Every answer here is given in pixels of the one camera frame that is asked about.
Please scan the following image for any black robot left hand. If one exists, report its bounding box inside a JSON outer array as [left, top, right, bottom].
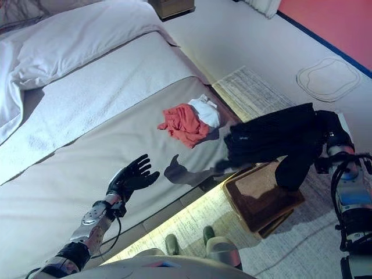
[[106, 153, 160, 204]]

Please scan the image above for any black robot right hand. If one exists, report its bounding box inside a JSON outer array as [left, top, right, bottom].
[[313, 109, 344, 153]]

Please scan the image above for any black garment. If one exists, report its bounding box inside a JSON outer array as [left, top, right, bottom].
[[223, 102, 323, 191]]

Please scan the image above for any red garment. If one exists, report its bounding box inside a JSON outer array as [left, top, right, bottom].
[[157, 103, 210, 149]]

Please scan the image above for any brown wooden basket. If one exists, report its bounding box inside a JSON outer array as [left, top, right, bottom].
[[222, 162, 306, 239]]

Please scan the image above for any small white floor mat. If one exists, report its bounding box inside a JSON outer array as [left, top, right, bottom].
[[296, 57, 363, 103]]

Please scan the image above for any grey patterned rug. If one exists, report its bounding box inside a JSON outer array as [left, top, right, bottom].
[[101, 65, 372, 279]]

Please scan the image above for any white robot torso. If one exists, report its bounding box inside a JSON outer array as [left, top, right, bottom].
[[62, 246, 256, 279]]

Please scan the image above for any blue baseboard strip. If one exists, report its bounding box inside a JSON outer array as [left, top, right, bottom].
[[276, 10, 372, 73]]

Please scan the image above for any white garment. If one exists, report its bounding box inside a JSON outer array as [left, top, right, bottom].
[[188, 94, 221, 128]]

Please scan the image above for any white ribbed radiator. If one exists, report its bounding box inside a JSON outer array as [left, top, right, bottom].
[[232, 0, 281, 20]]

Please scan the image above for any white duvet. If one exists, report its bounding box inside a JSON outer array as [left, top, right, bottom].
[[0, 0, 178, 145]]

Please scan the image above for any wooden nightstand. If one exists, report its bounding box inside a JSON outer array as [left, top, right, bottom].
[[148, 0, 195, 20]]

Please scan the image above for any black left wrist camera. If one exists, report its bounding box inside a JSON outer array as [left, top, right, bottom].
[[110, 200, 127, 217]]

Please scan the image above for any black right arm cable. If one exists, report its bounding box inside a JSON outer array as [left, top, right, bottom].
[[331, 152, 372, 233]]

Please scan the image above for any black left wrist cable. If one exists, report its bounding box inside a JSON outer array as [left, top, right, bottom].
[[90, 214, 123, 259]]

